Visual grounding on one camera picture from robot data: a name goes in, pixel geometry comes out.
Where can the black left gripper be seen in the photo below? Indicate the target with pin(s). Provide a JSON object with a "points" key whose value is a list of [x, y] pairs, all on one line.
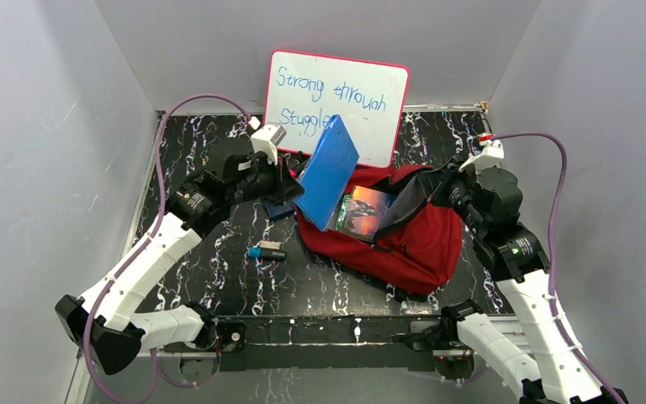
{"points": [[288, 182]]}

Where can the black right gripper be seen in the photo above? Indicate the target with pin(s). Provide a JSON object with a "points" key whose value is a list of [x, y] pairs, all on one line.
{"points": [[449, 176]]}

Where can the blue notebook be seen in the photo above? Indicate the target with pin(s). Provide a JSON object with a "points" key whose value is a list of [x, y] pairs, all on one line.
{"points": [[327, 173]]}

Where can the red student backpack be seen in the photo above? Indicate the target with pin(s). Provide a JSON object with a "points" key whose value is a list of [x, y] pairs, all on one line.
{"points": [[418, 253]]}

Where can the Jane Eyre paperback book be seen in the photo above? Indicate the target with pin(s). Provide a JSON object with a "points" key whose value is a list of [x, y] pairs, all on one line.
{"points": [[362, 211]]}

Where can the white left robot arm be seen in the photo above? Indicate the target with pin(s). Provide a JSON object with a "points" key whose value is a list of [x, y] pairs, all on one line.
{"points": [[103, 321]]}

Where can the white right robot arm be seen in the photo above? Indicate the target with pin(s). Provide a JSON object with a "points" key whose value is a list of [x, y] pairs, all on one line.
{"points": [[554, 369]]}

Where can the dark blue wallet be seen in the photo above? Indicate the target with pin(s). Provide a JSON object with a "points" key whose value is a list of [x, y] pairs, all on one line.
{"points": [[276, 212]]}

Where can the small grey eraser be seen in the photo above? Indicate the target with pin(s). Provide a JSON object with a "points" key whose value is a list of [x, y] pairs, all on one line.
{"points": [[270, 245]]}

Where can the black blue marker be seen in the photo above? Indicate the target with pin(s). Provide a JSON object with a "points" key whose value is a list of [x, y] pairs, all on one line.
{"points": [[266, 253]]}

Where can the pink framed whiteboard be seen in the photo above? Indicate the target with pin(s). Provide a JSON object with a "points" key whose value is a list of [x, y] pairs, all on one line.
{"points": [[305, 90]]}

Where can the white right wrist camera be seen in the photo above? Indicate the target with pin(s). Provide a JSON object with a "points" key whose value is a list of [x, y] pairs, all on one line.
{"points": [[492, 153]]}

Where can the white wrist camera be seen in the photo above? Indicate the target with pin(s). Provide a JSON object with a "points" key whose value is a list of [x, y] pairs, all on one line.
{"points": [[492, 153], [266, 140]]}

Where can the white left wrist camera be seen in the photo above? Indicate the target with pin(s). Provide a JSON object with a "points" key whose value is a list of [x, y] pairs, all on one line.
{"points": [[266, 140]]}

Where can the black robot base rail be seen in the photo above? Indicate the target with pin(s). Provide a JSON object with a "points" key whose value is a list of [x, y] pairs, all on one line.
{"points": [[413, 343]]}

